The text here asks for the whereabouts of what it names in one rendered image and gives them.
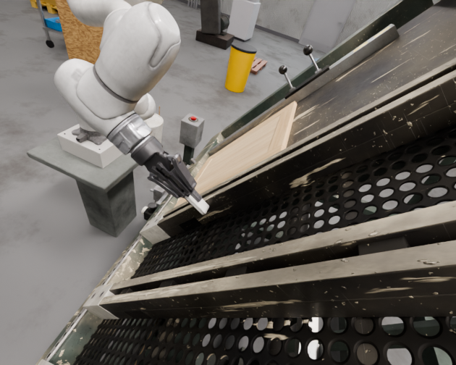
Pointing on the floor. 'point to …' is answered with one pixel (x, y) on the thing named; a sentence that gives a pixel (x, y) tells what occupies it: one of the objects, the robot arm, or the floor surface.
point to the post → (188, 154)
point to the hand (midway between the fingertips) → (197, 201)
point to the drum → (239, 66)
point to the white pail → (155, 122)
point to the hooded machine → (243, 19)
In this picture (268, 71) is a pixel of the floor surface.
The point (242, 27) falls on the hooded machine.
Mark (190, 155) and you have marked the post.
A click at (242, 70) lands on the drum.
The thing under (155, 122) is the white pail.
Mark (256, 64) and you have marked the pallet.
